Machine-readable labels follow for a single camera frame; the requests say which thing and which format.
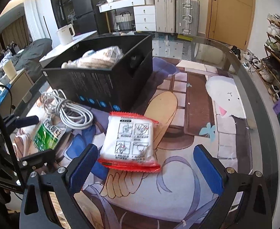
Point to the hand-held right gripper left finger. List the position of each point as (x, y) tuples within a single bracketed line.
[(82, 169)]

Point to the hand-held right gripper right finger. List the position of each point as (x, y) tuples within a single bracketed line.
[(209, 171)]

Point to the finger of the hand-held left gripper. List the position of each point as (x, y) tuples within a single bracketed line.
[(38, 158), (23, 121)]

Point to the green plastic packet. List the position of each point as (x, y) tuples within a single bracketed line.
[(48, 136)]

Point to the red and white packet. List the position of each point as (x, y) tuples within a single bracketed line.
[(128, 138)]

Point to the black cardboard box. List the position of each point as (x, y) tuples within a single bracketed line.
[(92, 88)]

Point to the white knitted cloth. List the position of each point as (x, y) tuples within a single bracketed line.
[(99, 58)]

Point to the beige bin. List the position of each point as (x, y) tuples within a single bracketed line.
[(10, 70)]

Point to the printed table mat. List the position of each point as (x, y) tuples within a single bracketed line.
[(178, 114)]

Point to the dark clothes heap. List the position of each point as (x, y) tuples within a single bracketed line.
[(32, 52)]

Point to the white electric kettle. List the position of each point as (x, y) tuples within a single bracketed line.
[(64, 35)]

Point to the grey white side table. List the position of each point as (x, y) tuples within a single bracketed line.
[(82, 37)]

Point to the white sneakers pair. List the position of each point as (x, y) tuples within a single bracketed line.
[(248, 58)]

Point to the dark glass cabinet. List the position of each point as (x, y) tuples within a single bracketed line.
[(59, 2)]

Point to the shoe rack with shoes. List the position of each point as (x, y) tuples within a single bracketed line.
[(277, 62)]

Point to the dark grey fridge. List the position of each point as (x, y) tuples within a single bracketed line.
[(89, 4)]

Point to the wooden shoe rack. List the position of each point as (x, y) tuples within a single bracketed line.
[(279, 52)]

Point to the wicker basket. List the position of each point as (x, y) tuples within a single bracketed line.
[(123, 21)]

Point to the silver suitcase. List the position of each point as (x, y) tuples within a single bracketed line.
[(187, 15)]

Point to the white vanity desk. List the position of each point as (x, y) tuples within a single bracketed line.
[(143, 15)]

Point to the wooden door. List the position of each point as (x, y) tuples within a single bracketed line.
[(230, 12)]

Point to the white suitcase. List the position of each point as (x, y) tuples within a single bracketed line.
[(165, 13)]

